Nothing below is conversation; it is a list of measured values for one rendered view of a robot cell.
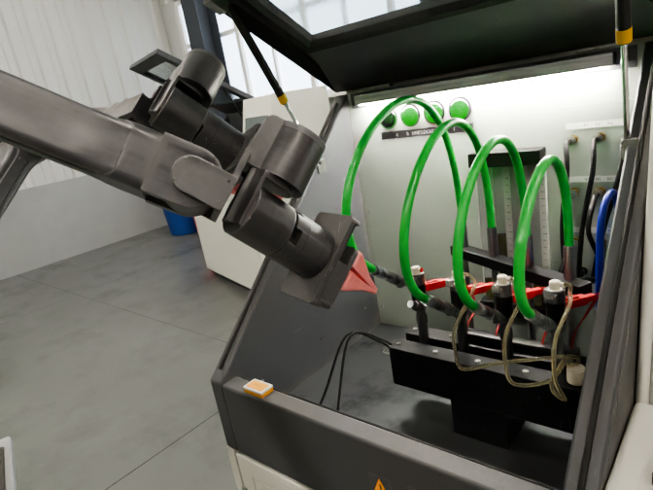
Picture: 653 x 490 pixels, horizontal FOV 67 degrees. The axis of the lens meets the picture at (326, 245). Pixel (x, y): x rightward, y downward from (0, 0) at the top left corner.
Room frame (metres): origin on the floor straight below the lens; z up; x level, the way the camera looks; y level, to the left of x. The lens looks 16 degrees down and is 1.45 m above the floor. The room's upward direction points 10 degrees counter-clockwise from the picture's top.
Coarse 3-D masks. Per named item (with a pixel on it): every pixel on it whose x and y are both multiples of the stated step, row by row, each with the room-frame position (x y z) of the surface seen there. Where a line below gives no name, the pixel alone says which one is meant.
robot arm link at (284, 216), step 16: (256, 176) 0.48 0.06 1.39; (272, 176) 0.48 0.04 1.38; (240, 192) 0.47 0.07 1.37; (256, 192) 0.47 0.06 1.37; (272, 192) 0.51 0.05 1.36; (288, 192) 0.49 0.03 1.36; (240, 208) 0.47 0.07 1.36; (256, 208) 0.45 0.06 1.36; (272, 208) 0.46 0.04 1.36; (288, 208) 0.48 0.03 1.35; (224, 224) 0.48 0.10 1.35; (240, 224) 0.45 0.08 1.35; (256, 224) 0.45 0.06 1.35; (272, 224) 0.46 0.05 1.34; (288, 224) 0.47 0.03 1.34; (240, 240) 0.47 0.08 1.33; (256, 240) 0.46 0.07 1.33; (272, 240) 0.46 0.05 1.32
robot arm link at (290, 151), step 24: (264, 120) 0.50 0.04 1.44; (264, 144) 0.49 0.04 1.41; (288, 144) 0.49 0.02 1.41; (312, 144) 0.50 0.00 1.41; (192, 168) 0.45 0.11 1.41; (216, 168) 0.45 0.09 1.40; (240, 168) 0.47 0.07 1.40; (264, 168) 0.48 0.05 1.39; (288, 168) 0.48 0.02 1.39; (312, 168) 0.50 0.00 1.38; (192, 192) 0.44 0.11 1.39; (216, 192) 0.44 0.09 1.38; (216, 216) 0.48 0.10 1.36
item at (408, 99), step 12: (408, 96) 0.87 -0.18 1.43; (384, 108) 0.82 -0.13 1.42; (432, 108) 0.93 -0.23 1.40; (372, 120) 0.80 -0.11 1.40; (372, 132) 0.78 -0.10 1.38; (444, 132) 0.96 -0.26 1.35; (360, 144) 0.76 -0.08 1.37; (444, 144) 0.97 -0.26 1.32; (360, 156) 0.75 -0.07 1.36; (348, 168) 0.74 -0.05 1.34; (456, 168) 0.98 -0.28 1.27; (348, 180) 0.73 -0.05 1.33; (456, 180) 0.98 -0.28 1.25; (348, 192) 0.72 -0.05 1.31; (456, 192) 0.99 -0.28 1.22; (348, 204) 0.72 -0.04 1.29; (372, 264) 0.75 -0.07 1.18
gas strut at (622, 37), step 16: (624, 0) 0.66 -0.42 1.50; (624, 16) 0.66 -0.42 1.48; (624, 32) 0.67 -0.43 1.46; (624, 48) 0.68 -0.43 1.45; (624, 64) 0.69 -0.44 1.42; (624, 80) 0.70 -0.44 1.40; (624, 96) 0.71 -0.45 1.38; (624, 112) 0.72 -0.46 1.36; (624, 128) 0.73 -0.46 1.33; (624, 144) 0.73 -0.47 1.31
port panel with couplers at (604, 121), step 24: (576, 120) 0.91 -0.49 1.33; (600, 120) 0.89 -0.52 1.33; (576, 144) 0.91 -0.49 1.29; (600, 144) 0.89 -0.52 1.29; (576, 168) 0.91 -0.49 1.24; (600, 168) 0.89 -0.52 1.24; (576, 192) 0.90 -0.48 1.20; (600, 192) 0.86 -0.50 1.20; (576, 216) 0.92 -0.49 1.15; (576, 240) 0.91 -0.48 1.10
